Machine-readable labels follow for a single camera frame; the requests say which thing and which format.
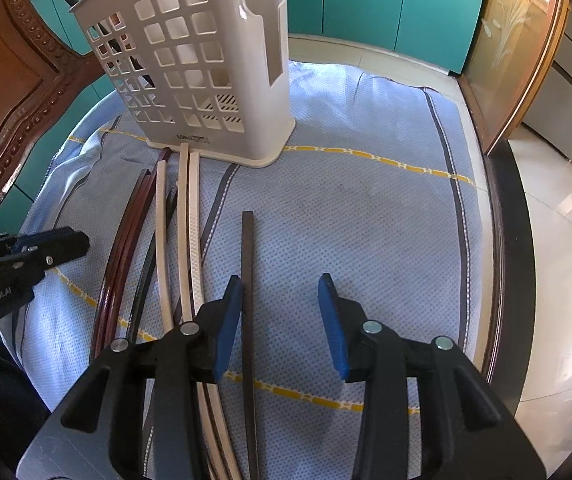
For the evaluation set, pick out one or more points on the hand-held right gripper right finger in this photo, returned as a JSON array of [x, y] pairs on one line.
[[331, 330]]

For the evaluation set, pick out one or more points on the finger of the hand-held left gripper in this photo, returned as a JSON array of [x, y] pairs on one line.
[[60, 245]]

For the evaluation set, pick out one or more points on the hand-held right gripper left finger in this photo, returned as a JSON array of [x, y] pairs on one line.
[[231, 325]]

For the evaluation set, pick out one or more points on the dark brown belt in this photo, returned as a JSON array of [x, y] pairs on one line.
[[249, 270]]

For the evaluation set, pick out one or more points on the red-brown chopstick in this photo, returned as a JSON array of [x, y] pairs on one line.
[[114, 270]]

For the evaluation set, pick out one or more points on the maroon belts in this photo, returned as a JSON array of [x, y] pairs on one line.
[[126, 260]]

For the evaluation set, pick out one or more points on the black chopstick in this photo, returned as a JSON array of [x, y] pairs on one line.
[[140, 285]]

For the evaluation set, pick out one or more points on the cream white belts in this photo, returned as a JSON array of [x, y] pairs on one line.
[[183, 240]]

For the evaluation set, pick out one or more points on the cream textured chopstick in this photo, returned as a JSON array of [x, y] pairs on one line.
[[194, 220]]

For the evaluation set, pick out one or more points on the white plastic utensil holder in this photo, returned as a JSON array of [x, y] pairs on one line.
[[266, 125]]

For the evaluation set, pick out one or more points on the blue striped tablecloth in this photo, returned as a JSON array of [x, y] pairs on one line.
[[341, 210]]

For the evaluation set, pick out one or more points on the carved wooden chair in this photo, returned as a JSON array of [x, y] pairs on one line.
[[5, 85]]

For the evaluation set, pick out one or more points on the teal cabinet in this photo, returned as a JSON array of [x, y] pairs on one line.
[[366, 0]]

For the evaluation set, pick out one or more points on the wooden glass door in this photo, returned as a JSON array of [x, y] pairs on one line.
[[511, 35]]

